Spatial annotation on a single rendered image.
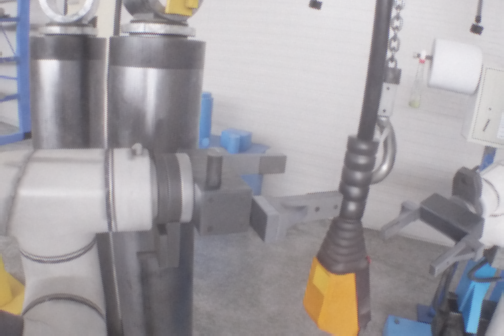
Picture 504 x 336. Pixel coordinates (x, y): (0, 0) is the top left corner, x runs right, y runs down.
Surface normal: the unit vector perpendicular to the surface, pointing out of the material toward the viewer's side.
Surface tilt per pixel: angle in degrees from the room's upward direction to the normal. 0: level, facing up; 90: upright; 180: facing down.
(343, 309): 90
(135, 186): 60
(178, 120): 90
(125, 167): 38
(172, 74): 90
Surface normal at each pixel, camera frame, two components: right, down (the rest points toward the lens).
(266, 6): -0.39, 0.22
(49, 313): -0.05, -0.95
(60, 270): 0.47, 0.22
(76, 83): 0.68, 0.27
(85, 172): 0.32, -0.52
